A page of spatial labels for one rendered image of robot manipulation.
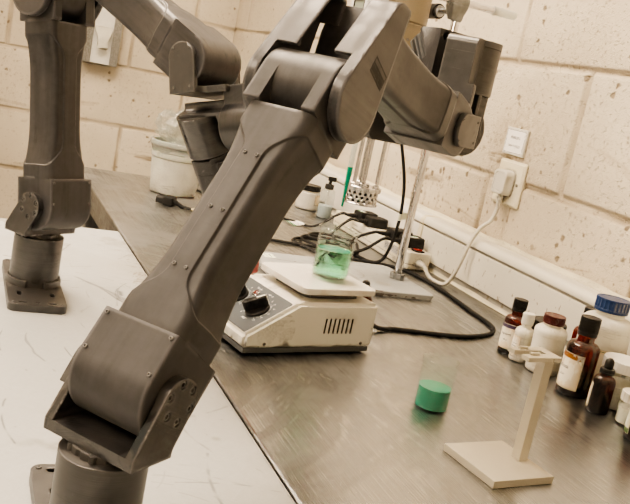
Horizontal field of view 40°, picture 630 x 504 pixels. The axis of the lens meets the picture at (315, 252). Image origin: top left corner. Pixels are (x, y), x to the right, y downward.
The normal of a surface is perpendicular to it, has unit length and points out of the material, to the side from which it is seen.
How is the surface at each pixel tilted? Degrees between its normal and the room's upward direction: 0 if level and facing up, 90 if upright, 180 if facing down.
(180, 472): 0
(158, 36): 93
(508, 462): 0
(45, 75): 90
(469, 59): 89
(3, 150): 90
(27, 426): 0
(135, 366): 54
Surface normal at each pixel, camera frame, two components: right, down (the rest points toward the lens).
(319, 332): 0.54, 0.28
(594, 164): -0.91, -0.11
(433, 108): 0.73, 0.28
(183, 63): -0.53, 0.07
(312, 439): 0.20, -0.96
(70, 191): 0.85, 0.10
